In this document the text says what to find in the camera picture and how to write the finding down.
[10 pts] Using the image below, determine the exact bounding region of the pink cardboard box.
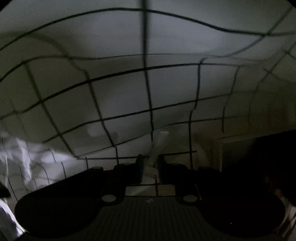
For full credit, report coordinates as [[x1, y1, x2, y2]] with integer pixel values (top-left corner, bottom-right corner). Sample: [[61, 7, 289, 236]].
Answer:
[[192, 116, 295, 176]]

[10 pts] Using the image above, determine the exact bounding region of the white black grid tablecloth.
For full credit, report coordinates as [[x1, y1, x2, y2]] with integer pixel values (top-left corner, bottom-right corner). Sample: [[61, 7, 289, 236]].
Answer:
[[0, 0, 296, 204]]

